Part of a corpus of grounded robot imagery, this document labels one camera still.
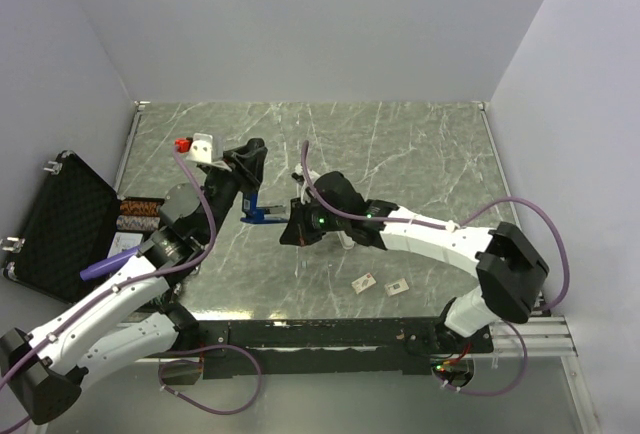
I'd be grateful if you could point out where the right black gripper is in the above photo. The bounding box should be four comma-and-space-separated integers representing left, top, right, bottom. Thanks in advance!
280, 194, 349, 247

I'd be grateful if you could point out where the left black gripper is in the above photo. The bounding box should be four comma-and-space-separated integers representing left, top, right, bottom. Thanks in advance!
201, 144, 267, 242

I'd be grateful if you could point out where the blue black stapler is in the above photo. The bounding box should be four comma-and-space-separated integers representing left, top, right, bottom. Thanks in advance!
240, 191, 289, 225

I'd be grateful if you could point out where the white stapler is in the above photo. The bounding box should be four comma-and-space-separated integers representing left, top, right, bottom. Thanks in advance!
338, 232, 355, 250

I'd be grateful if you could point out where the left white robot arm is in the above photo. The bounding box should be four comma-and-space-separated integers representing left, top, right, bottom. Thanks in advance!
1, 137, 268, 425

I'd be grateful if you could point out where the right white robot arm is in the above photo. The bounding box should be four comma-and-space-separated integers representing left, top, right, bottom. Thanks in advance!
279, 169, 549, 352

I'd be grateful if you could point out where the staple box with red mark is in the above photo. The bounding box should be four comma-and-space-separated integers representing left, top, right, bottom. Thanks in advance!
351, 273, 376, 294

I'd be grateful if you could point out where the small white staple box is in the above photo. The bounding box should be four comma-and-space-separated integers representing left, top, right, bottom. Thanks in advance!
384, 278, 409, 297

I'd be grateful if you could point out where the orange patterned tape roll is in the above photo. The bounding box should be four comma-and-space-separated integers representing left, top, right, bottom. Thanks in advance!
119, 197, 164, 217

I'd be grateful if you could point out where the purple pen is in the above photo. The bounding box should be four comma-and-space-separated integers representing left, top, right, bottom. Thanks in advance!
79, 247, 138, 281

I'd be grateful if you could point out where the black foam-lined case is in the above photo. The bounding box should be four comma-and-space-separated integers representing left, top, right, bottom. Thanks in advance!
1, 150, 201, 305

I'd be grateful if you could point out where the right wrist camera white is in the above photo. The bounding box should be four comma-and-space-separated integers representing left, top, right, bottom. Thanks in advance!
292, 163, 320, 190

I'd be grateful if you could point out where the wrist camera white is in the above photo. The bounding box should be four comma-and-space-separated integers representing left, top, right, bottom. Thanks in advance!
174, 133, 223, 165
292, 163, 320, 190

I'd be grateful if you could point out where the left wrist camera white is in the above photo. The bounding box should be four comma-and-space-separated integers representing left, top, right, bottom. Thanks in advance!
174, 133, 223, 165

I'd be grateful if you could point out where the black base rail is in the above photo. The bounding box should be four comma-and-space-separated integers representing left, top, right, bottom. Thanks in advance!
159, 317, 494, 379

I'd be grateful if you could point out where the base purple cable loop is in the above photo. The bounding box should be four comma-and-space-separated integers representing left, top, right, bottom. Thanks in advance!
158, 342, 262, 412

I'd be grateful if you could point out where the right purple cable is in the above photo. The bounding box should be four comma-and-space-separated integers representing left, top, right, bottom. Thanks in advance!
299, 139, 572, 313

